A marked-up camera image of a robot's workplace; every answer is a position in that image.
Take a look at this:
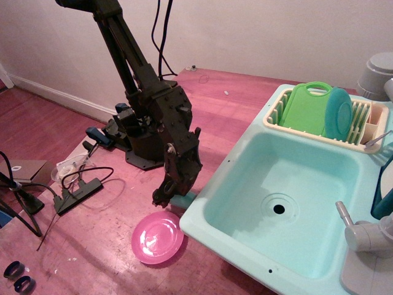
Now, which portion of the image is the teal plate in rack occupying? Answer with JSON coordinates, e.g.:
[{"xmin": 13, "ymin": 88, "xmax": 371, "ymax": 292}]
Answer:
[{"xmin": 324, "ymin": 87, "xmax": 352, "ymax": 141}]

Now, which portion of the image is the black power cable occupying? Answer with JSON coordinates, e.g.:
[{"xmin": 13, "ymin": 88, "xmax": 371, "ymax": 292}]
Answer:
[{"xmin": 0, "ymin": 150, "xmax": 45, "ymax": 238}]

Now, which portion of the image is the black ring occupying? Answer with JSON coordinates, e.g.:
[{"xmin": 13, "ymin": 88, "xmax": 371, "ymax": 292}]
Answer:
[
  {"xmin": 2, "ymin": 261, "xmax": 25, "ymax": 280},
  {"xmin": 13, "ymin": 275, "xmax": 34, "ymax": 294}
]

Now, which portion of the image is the brown cardboard box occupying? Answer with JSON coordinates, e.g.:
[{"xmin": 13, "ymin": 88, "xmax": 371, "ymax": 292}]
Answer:
[{"xmin": 10, "ymin": 160, "xmax": 55, "ymax": 185}]

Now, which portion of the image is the grey toy faucet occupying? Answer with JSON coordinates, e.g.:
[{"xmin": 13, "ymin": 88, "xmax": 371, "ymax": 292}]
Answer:
[{"xmin": 335, "ymin": 201, "xmax": 392, "ymax": 258}]

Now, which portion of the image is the light teal toy sink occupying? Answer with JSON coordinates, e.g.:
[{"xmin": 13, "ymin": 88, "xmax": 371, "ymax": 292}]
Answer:
[{"xmin": 180, "ymin": 84, "xmax": 392, "ymax": 294}]

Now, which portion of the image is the clear plastic cup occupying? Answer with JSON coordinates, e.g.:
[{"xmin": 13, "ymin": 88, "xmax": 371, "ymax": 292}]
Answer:
[{"xmin": 50, "ymin": 154, "xmax": 92, "ymax": 187}]

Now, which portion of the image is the cream dish rack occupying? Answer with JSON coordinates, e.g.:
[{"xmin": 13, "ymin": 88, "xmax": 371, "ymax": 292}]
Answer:
[{"xmin": 263, "ymin": 82, "xmax": 389, "ymax": 154}]

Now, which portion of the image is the black ring back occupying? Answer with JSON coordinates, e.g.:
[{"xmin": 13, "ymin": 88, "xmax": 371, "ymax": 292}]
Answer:
[{"xmin": 2, "ymin": 261, "xmax": 25, "ymax": 280}]

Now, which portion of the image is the black ring front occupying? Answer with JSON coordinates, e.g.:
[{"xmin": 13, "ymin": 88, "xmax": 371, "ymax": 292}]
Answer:
[{"xmin": 13, "ymin": 275, "xmax": 34, "ymax": 294}]

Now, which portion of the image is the blue clamp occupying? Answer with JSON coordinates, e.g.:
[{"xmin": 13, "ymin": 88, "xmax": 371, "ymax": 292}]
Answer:
[{"xmin": 82, "ymin": 127, "xmax": 114, "ymax": 156}]

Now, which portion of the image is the teal plastic cup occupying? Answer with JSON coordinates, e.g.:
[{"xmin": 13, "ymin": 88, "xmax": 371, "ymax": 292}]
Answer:
[{"xmin": 169, "ymin": 191, "xmax": 197, "ymax": 210}]

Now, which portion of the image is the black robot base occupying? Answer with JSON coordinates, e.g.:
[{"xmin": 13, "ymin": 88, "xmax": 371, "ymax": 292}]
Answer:
[{"xmin": 102, "ymin": 103, "xmax": 164, "ymax": 171}]

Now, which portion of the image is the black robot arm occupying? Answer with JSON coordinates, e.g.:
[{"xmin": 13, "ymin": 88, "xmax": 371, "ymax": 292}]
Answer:
[{"xmin": 57, "ymin": 1, "xmax": 202, "ymax": 208}]

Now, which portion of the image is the green cutting board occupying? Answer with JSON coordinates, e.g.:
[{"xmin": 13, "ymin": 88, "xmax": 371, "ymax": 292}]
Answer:
[{"xmin": 279, "ymin": 82, "xmax": 333, "ymax": 135}]

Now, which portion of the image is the black hanging cable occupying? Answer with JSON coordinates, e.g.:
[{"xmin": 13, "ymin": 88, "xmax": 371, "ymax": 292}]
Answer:
[{"xmin": 150, "ymin": 0, "xmax": 179, "ymax": 87}]

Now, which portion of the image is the dark teal pitcher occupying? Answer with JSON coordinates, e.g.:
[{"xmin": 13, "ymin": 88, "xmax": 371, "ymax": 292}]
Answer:
[{"xmin": 371, "ymin": 162, "xmax": 392, "ymax": 219}]

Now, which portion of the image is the pink plastic plate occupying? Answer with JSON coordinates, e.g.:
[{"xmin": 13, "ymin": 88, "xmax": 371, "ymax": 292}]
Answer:
[{"xmin": 131, "ymin": 211, "xmax": 184, "ymax": 265}]

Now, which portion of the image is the black usb hub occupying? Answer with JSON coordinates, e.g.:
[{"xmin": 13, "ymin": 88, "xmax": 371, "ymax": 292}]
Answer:
[{"xmin": 53, "ymin": 178, "xmax": 103, "ymax": 216}]

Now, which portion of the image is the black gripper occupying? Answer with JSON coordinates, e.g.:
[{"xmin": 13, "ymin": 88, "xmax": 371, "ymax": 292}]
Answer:
[{"xmin": 152, "ymin": 127, "xmax": 203, "ymax": 208}]

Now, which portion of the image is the grey cylinder container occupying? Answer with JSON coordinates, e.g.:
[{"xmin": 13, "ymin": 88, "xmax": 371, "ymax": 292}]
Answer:
[{"xmin": 356, "ymin": 52, "xmax": 392, "ymax": 101}]

